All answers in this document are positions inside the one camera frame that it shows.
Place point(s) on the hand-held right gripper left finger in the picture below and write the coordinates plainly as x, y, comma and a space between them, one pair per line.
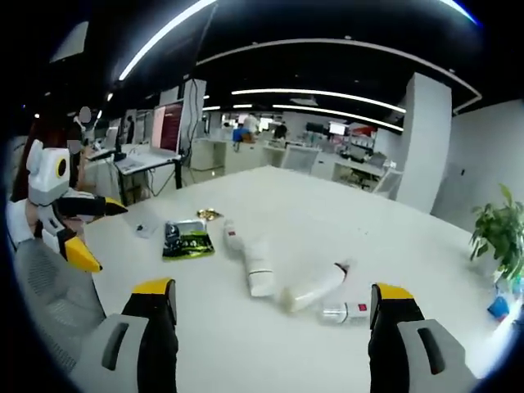
127, 352

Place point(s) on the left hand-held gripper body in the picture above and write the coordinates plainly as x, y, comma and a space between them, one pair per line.
45, 176

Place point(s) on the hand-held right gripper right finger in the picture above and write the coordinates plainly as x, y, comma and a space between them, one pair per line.
409, 352

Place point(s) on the cream skincare tube bottle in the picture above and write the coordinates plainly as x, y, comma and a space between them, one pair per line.
313, 288

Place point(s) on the small white skincare bottle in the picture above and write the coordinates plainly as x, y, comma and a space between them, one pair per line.
233, 236

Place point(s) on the white ribbed skincare bottle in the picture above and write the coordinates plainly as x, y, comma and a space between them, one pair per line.
258, 270

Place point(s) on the grey mesh office chair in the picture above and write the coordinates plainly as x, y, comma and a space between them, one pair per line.
53, 294

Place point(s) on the small white paper card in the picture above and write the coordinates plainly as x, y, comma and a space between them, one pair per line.
146, 230

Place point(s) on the white standing desk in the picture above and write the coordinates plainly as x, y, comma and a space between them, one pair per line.
141, 161

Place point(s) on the blue box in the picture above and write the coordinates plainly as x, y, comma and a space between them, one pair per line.
498, 307

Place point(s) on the green and black packet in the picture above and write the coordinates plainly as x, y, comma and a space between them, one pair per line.
187, 241

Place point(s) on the computer monitor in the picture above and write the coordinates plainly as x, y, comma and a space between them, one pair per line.
167, 127

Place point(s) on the gold foil wrapper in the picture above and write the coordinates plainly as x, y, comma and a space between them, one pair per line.
209, 214

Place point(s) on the green potted plant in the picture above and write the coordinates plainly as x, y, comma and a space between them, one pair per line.
497, 233

